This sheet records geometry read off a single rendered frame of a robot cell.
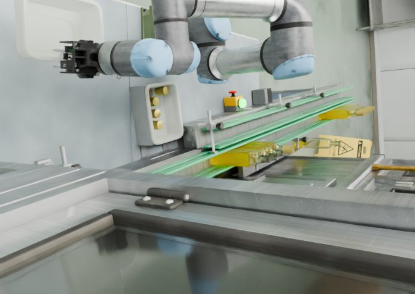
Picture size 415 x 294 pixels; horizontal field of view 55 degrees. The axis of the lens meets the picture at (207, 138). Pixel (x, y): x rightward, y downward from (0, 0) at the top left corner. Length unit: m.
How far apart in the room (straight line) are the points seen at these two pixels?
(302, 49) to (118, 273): 0.89
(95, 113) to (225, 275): 1.15
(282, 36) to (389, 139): 6.47
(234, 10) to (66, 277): 0.78
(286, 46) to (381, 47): 6.30
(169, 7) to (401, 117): 6.69
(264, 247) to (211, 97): 1.58
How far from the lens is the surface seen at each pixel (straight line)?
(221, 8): 0.97
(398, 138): 7.48
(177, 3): 0.89
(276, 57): 1.13
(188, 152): 1.55
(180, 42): 0.88
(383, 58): 7.37
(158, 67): 0.79
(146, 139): 1.48
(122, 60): 0.82
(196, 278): 0.30
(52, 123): 1.31
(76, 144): 1.36
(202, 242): 0.36
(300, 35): 1.12
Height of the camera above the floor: 1.87
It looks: 37 degrees down
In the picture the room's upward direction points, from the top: 90 degrees clockwise
